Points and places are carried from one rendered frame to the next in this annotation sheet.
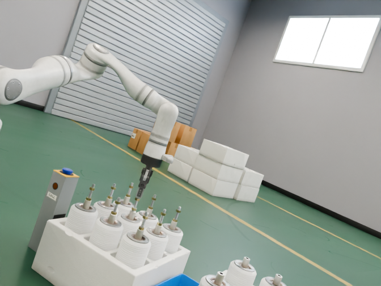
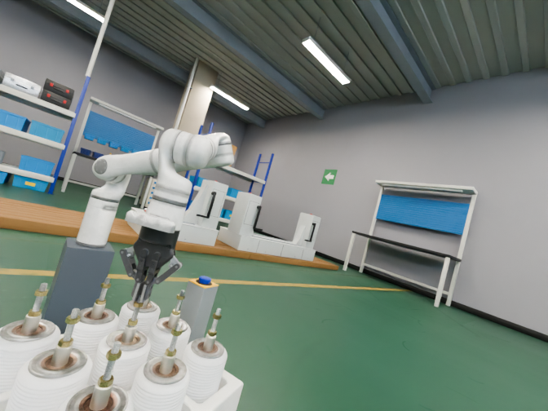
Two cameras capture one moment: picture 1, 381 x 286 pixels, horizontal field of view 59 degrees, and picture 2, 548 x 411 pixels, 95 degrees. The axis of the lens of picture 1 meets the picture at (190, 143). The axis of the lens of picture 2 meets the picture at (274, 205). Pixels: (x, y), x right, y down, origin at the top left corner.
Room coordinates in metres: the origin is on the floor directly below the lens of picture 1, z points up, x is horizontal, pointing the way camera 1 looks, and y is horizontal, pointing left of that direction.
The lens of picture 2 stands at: (1.46, -0.41, 0.57)
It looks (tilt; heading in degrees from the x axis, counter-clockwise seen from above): 3 degrees up; 92
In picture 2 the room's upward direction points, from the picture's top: 16 degrees clockwise
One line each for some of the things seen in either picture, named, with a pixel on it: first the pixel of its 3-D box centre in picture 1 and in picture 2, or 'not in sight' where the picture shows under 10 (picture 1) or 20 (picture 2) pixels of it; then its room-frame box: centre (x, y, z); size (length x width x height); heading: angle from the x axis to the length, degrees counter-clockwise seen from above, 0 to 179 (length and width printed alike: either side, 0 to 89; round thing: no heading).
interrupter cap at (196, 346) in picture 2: (125, 203); (207, 348); (1.38, 0.17, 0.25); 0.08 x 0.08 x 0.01
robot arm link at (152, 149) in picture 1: (160, 150); (162, 211); (1.23, 0.09, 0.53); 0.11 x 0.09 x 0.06; 94
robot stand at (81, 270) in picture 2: not in sight; (77, 284); (0.82, 0.50, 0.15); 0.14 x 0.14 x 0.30; 43
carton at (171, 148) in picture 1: (168, 150); not in sight; (5.13, 0.28, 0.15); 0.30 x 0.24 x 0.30; 43
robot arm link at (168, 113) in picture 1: (164, 122); (175, 166); (1.22, 0.11, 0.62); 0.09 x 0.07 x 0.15; 5
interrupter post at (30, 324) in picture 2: (139, 234); (31, 323); (1.07, 0.06, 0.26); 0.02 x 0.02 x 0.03
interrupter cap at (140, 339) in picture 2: (130, 218); (127, 339); (1.23, 0.11, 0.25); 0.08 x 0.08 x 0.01
